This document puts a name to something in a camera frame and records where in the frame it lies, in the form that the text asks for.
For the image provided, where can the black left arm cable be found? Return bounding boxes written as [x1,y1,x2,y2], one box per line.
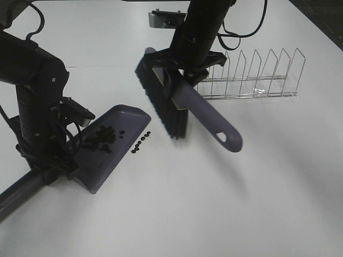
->
[0,0,45,41]

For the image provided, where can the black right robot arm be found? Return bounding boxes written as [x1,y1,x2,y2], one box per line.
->
[136,1,235,102]

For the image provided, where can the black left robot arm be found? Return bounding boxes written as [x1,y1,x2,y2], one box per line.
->
[1,31,87,177]

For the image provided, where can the purple hand brush black bristles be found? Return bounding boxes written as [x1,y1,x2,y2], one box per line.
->
[135,56,243,153]

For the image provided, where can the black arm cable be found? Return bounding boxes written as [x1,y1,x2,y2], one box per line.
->
[217,0,269,51]
[0,0,45,41]

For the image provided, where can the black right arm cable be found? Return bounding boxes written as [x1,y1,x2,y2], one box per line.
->
[217,0,269,51]

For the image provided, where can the pile of coffee beans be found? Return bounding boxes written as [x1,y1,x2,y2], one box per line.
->
[81,125,126,154]

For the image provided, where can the metal wire dish rack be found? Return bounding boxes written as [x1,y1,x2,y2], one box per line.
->
[195,48,306,100]

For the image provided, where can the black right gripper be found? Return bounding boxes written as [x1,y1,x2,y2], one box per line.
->
[143,40,227,99]

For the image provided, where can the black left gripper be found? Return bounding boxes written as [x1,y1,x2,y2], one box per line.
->
[14,104,80,180]

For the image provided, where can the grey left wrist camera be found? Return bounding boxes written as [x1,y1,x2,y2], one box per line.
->
[59,96,95,127]

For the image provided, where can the purple plastic dustpan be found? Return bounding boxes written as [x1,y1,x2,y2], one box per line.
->
[1,104,151,220]

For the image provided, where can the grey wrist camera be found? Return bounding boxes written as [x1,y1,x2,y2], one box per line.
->
[59,96,95,127]
[148,10,187,29]

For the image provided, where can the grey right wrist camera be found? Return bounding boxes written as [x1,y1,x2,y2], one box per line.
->
[148,10,187,29]

